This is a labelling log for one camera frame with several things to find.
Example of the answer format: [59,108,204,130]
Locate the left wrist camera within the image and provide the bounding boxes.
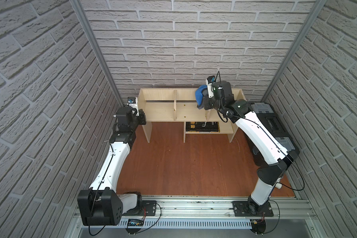
[127,97,139,116]

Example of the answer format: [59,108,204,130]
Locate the light wooden bookshelf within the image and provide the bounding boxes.
[138,88,238,142]

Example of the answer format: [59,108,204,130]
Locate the black controller board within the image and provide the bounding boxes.
[250,219,266,235]
[126,219,144,235]

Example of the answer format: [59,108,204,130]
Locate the left aluminium corner post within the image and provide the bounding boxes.
[71,0,124,106]

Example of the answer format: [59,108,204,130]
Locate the black toolbox grey latches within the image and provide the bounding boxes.
[245,103,299,167]

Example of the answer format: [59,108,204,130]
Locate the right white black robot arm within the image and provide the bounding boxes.
[195,81,295,214]

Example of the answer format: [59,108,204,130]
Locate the right black controller board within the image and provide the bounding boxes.
[250,219,266,235]

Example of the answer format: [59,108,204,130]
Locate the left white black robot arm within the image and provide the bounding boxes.
[77,104,146,226]

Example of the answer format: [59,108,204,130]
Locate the black yellow book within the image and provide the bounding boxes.
[185,122,220,133]

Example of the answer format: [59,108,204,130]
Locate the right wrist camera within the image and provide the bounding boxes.
[206,75,216,98]

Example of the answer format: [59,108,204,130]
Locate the left black controller board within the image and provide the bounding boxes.
[126,219,144,235]

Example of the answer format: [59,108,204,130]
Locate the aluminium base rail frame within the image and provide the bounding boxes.
[65,195,327,238]

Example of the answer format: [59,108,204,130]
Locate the blue and grey cloth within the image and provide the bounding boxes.
[195,85,209,110]

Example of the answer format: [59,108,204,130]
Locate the white vented cable duct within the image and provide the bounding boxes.
[118,218,253,230]

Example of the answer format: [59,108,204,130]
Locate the right aluminium corner post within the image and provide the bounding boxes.
[260,0,327,102]

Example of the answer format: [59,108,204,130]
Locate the aluminium corner post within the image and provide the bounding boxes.
[71,0,124,106]
[260,0,327,102]

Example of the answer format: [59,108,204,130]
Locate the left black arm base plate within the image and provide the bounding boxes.
[123,200,157,217]

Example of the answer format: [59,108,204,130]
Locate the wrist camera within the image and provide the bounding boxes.
[206,75,216,98]
[127,97,139,116]

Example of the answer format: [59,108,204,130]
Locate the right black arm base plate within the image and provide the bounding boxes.
[232,201,274,217]

